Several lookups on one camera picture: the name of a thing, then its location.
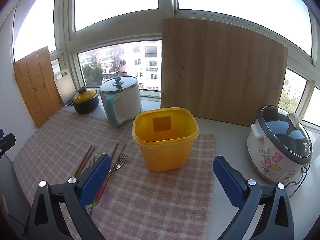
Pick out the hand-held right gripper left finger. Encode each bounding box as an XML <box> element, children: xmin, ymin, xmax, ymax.
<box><xmin>24</xmin><ymin>153</ymin><xmax>112</xmax><ymax>240</ymax></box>

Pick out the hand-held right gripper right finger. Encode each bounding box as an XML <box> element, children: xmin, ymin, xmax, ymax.
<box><xmin>212</xmin><ymin>156</ymin><xmax>295</xmax><ymax>240</ymax></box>

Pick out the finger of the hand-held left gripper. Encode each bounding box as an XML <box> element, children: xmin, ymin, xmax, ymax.
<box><xmin>0</xmin><ymin>133</ymin><xmax>16</xmax><ymax>157</ymax></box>

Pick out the metal fork with pink handle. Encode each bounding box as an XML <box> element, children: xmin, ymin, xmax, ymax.
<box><xmin>109</xmin><ymin>153</ymin><xmax>128</xmax><ymax>173</ymax></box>

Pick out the yellow plastic container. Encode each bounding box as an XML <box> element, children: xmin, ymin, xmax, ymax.
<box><xmin>132</xmin><ymin>107</ymin><xmax>200</xmax><ymax>173</ymax></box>

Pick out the floral white rice cooker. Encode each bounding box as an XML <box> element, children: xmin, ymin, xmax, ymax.
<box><xmin>247</xmin><ymin>105</ymin><xmax>313</xmax><ymax>183</ymax></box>

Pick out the pink plaid cloth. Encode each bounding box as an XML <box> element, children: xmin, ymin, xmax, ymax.
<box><xmin>12</xmin><ymin>108</ymin><xmax>216</xmax><ymax>240</ymax></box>

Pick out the pine plank board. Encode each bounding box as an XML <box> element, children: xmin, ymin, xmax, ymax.
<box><xmin>13</xmin><ymin>46</ymin><xmax>65</xmax><ymax>128</ymax></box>

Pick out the black pot with yellow lid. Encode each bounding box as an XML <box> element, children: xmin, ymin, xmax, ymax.
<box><xmin>71</xmin><ymin>87</ymin><xmax>100</xmax><ymax>115</ymax></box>

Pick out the white cutting board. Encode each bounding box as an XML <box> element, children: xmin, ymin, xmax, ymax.
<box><xmin>53</xmin><ymin>68</ymin><xmax>77</xmax><ymax>105</ymax></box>

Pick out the white and teal electric pot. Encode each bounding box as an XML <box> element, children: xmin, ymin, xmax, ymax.
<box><xmin>99</xmin><ymin>76</ymin><xmax>143</xmax><ymax>127</ymax></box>

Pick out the large light wooden board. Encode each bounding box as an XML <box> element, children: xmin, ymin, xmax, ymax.
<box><xmin>160</xmin><ymin>18</ymin><xmax>288</xmax><ymax>128</ymax></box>

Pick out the rice cooker power cable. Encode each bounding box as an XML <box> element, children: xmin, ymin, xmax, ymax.
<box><xmin>285</xmin><ymin>161</ymin><xmax>310</xmax><ymax>198</ymax></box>

